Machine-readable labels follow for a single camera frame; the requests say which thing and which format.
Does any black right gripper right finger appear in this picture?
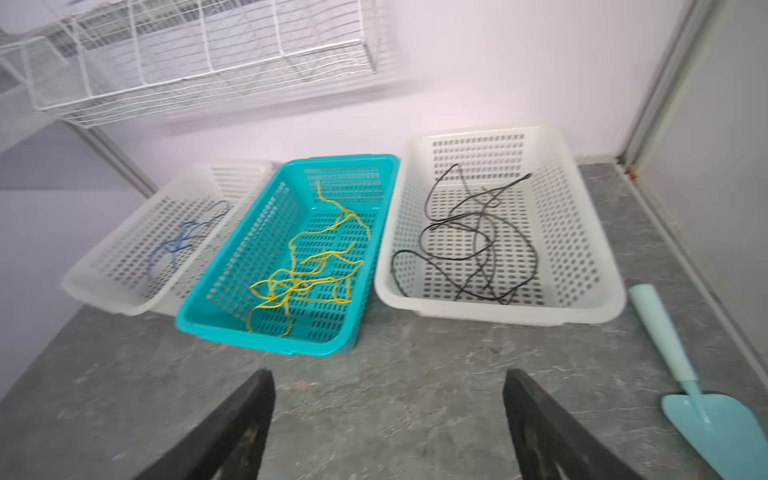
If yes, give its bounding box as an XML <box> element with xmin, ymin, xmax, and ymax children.
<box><xmin>502</xmin><ymin>369</ymin><xmax>641</xmax><ymax>479</ymax></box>

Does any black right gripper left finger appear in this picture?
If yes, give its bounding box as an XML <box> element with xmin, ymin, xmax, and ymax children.
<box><xmin>136</xmin><ymin>369</ymin><xmax>276</xmax><ymax>479</ymax></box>

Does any thin black wire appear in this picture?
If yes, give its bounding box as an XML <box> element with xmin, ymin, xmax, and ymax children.
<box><xmin>391</xmin><ymin>163</ymin><xmax>539</xmax><ymax>306</ymax></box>

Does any blue wire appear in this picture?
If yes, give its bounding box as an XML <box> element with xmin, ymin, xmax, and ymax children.
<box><xmin>146</xmin><ymin>199</ymin><xmax>232</xmax><ymax>283</ymax></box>

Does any teal plastic basket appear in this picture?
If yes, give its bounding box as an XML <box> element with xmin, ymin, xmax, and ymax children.
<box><xmin>175</xmin><ymin>154</ymin><xmax>400</xmax><ymax>357</ymax></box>

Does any white plastic basket left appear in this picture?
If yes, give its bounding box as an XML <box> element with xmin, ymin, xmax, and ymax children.
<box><xmin>61</xmin><ymin>160</ymin><xmax>275</xmax><ymax>316</ymax></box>

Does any white plastic basket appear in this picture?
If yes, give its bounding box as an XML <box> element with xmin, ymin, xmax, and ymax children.
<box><xmin>374</xmin><ymin>126</ymin><xmax>626</xmax><ymax>326</ymax></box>
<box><xmin>61</xmin><ymin>160</ymin><xmax>275</xmax><ymax>316</ymax></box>

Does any white plastic basket right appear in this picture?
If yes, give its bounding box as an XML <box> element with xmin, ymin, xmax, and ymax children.
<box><xmin>374</xmin><ymin>126</ymin><xmax>626</xmax><ymax>326</ymax></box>

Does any mint green brush handle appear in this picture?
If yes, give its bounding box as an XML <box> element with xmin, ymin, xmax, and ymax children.
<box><xmin>629</xmin><ymin>284</ymin><xmax>767</xmax><ymax>479</ymax></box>

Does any long white wire shelf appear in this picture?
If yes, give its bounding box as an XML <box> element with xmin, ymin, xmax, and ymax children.
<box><xmin>19</xmin><ymin>1</ymin><xmax>383</xmax><ymax>128</ymax></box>

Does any aluminium frame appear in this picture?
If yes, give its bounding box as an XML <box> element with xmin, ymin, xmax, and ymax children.
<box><xmin>59</xmin><ymin>0</ymin><xmax>768</xmax><ymax>391</ymax></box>

